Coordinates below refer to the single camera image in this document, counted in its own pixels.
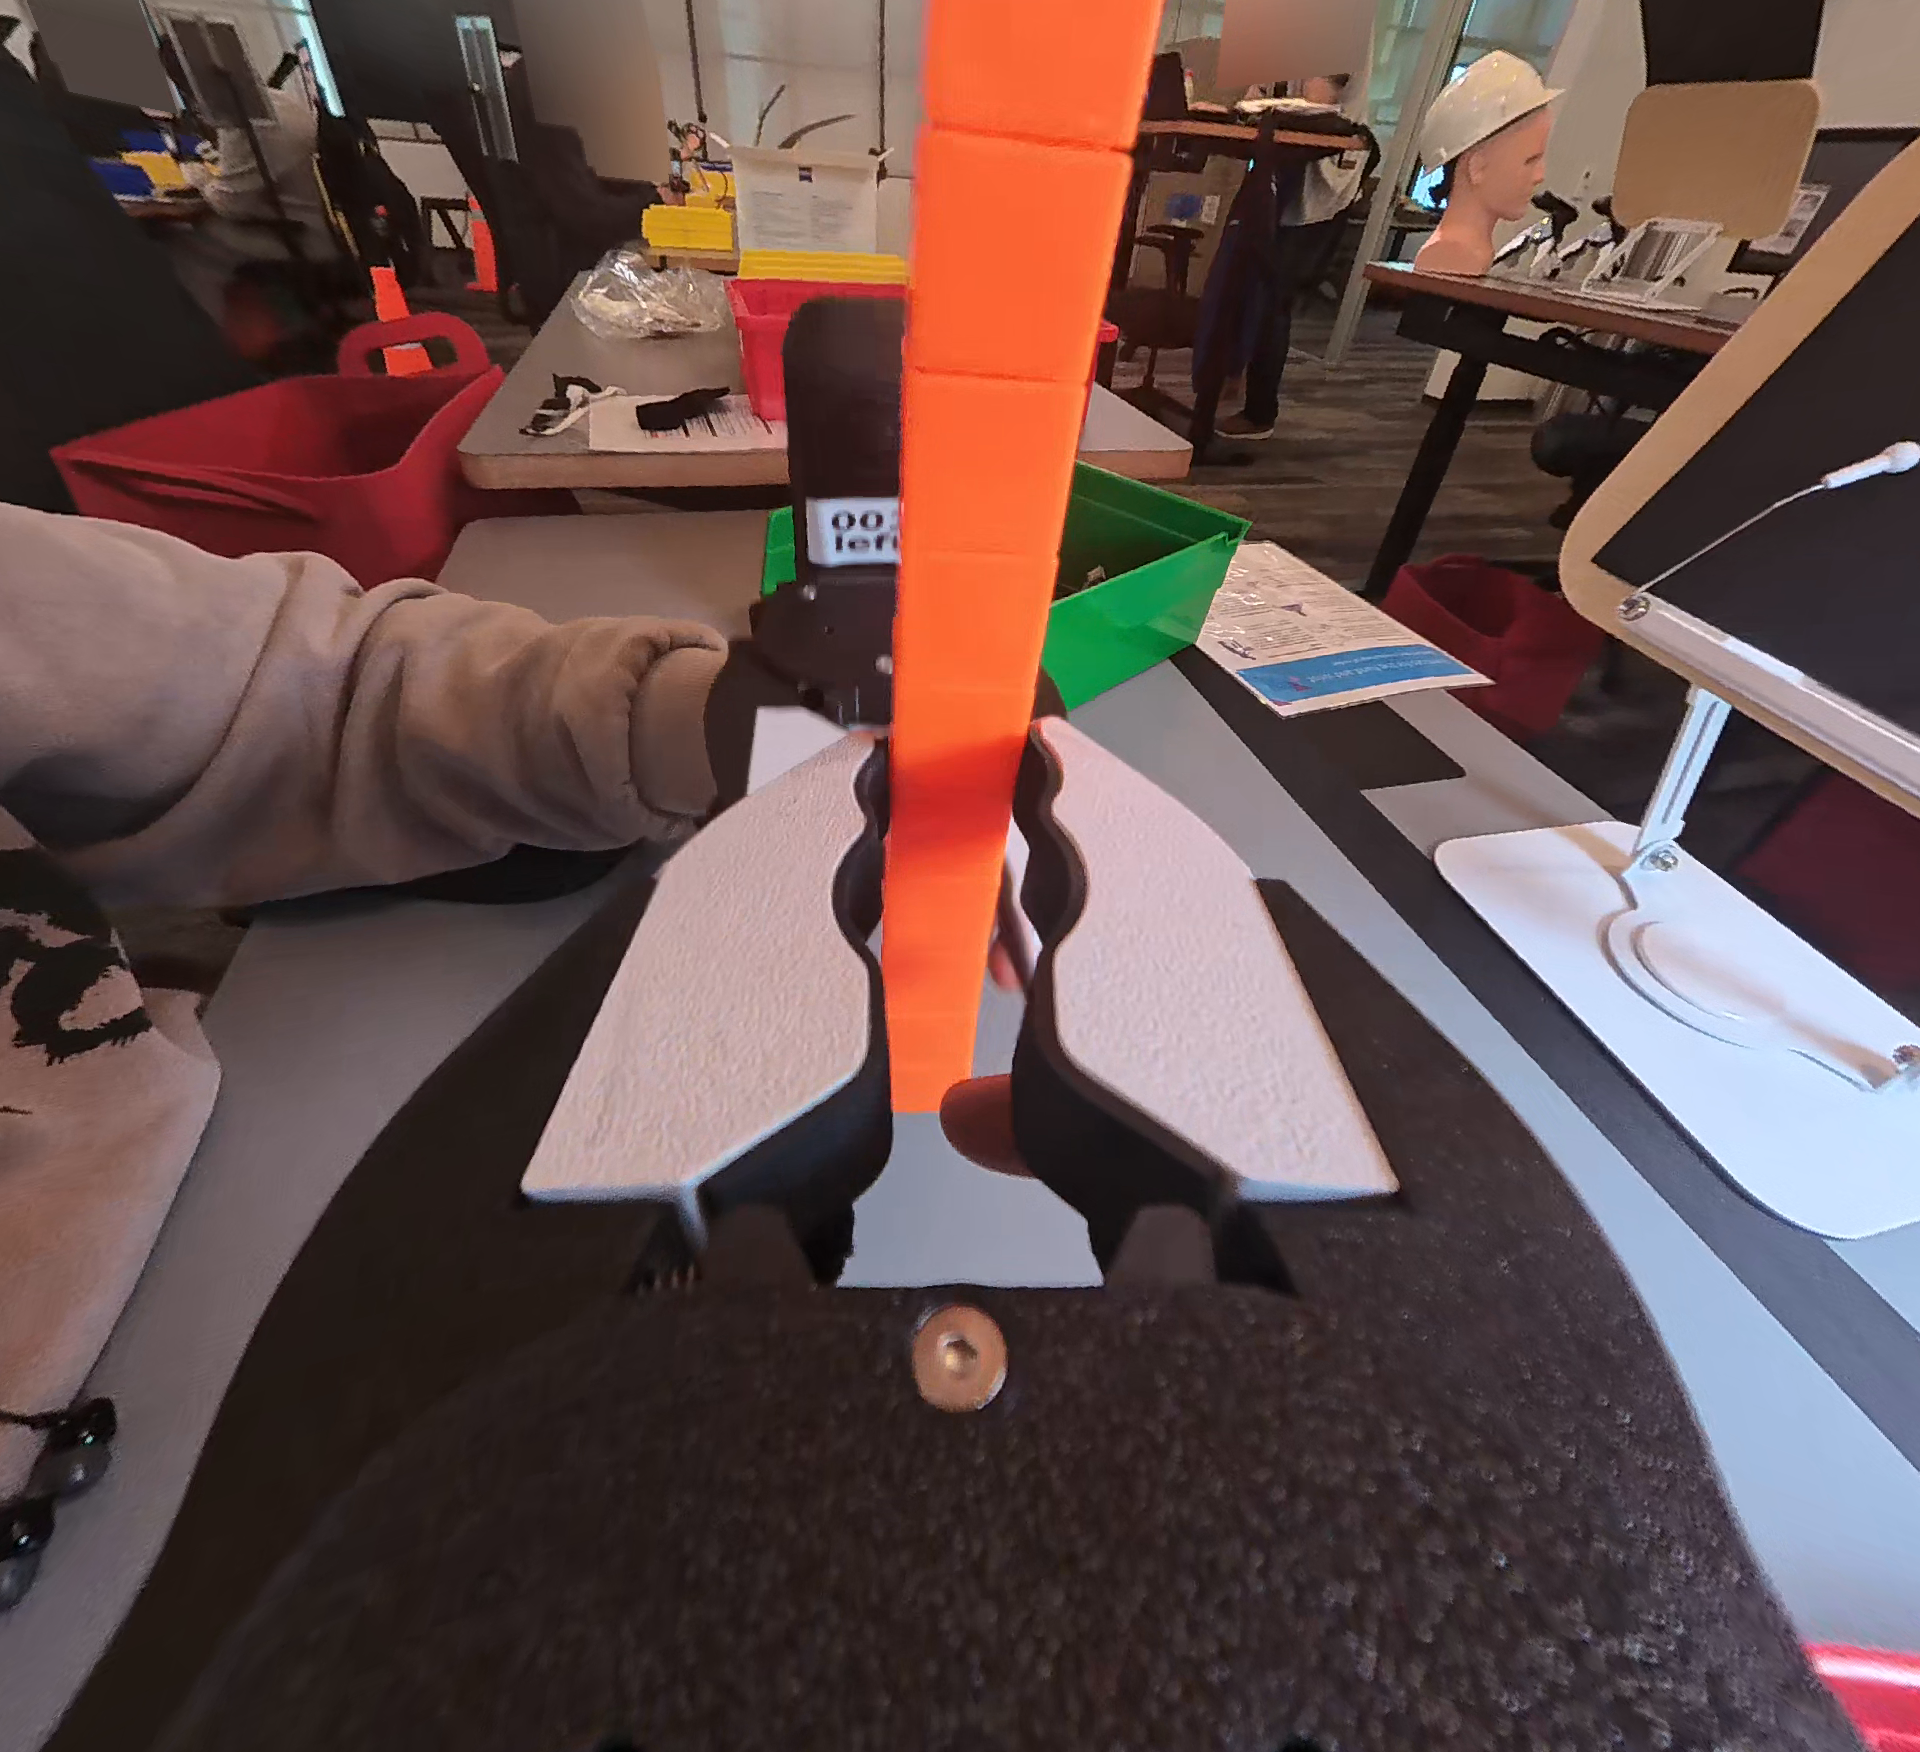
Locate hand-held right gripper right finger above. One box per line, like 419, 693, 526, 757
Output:
1008, 713, 1404, 1205

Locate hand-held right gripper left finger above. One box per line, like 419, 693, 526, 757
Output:
519, 730, 902, 1205

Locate orange segmented plastic bar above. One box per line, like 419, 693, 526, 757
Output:
877, 0, 1205, 1119

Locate person's left forearm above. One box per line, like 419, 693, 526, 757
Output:
0, 501, 732, 911

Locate person's right hand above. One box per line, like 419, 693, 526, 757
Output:
941, 1074, 1041, 1173

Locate red ribbed plastic crate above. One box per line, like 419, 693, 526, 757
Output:
726, 276, 1122, 423

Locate white paper sheet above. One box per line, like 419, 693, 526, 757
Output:
589, 397, 785, 453

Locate white cardboard box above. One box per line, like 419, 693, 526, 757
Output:
729, 142, 889, 259

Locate clear plastic bag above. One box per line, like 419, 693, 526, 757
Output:
570, 248, 732, 342

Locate green plastic bin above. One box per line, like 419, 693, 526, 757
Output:
761, 460, 1254, 722

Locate white board stand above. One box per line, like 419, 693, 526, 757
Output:
1433, 687, 1920, 1245

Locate white and blue leaflet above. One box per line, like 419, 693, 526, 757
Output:
1194, 540, 1497, 720

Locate wooden standing desk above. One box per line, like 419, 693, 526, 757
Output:
1135, 115, 1381, 464

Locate red floor tub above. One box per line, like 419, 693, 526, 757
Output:
1379, 553, 1610, 739

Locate large black screen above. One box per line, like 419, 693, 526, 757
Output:
276, 0, 598, 129

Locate mannequin head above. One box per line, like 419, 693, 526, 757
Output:
1414, 125, 1552, 279

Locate white hard hat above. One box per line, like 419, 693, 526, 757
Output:
1415, 48, 1566, 175

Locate brown wooden table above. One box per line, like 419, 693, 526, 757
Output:
1359, 259, 1775, 604

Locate large black panel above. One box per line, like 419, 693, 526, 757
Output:
0, 56, 265, 516

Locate white folding stand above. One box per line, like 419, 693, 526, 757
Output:
1581, 218, 1749, 308

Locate grey computer monitor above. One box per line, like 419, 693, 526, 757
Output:
14, 0, 186, 115

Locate red divided plastic bin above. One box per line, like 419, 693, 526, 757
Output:
1797, 1639, 1920, 1752

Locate black and white strap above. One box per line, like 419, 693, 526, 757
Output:
519, 374, 626, 437

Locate red flexible tub with handles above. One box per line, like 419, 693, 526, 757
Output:
48, 308, 507, 594

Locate black drawstring toggle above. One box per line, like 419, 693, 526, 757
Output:
0, 1395, 119, 1612

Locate white microphone cable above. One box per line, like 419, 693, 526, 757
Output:
1617, 439, 1920, 622

